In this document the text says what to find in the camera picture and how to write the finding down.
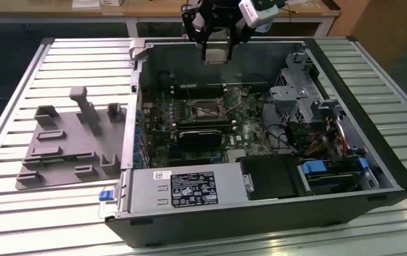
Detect wooden cabinet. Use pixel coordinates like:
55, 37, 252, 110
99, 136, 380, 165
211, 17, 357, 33
348, 0, 407, 69

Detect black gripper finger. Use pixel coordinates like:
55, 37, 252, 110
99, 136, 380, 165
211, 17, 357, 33
225, 25, 241, 64
195, 39, 209, 63

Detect small silver heat sink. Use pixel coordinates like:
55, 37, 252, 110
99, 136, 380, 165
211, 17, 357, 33
227, 149, 248, 162

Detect silver square CPU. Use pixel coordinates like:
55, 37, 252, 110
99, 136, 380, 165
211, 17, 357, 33
205, 47, 229, 65

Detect green Dell motherboard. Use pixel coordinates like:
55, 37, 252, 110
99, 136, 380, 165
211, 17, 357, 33
137, 85, 276, 170

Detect wooden desk white legs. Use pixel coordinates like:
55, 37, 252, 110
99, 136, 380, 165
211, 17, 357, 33
0, 0, 341, 38

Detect black drive bay cover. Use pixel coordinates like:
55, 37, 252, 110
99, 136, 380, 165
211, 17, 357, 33
237, 156, 309, 201

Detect grey power supply with label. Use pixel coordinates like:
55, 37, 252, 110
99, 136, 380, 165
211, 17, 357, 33
124, 166, 249, 214

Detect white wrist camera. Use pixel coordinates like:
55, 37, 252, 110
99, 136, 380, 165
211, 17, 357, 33
237, 0, 281, 34

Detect thin black wire loop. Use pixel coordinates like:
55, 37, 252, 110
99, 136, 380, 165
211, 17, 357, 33
264, 121, 302, 156

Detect yellow red wire bundle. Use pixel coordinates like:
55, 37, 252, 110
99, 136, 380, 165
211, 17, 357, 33
304, 130, 350, 158

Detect black open PC case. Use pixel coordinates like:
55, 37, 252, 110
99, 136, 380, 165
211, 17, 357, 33
104, 36, 407, 249

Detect black graphics card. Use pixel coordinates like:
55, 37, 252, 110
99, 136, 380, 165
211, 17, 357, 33
179, 130, 223, 149

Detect hard disk in blue carrier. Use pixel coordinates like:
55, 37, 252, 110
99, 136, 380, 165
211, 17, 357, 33
297, 157, 369, 194

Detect grey parts rack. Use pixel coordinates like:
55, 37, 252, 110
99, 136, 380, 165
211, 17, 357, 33
15, 86, 131, 191

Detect silver CPU locking lever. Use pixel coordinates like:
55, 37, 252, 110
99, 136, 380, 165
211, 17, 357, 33
223, 101, 243, 113

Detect silver metal drive cage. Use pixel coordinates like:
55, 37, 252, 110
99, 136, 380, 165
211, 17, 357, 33
267, 52, 341, 125

